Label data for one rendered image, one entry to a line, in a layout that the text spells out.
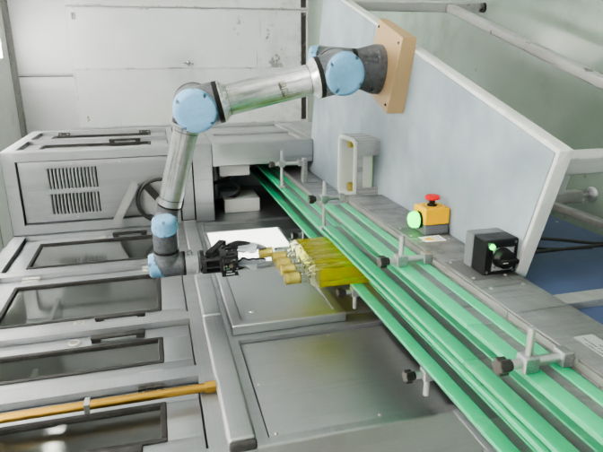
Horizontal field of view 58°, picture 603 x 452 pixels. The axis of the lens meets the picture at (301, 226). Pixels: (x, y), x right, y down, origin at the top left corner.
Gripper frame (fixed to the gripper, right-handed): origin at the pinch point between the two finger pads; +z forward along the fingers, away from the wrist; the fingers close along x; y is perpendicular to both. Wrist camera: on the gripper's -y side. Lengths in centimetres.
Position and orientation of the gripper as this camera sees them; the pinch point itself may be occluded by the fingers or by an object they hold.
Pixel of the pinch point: (261, 252)
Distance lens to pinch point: 175.8
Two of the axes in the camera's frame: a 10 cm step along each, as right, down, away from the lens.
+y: 2.5, 3.8, -8.9
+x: 0.2, -9.2, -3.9
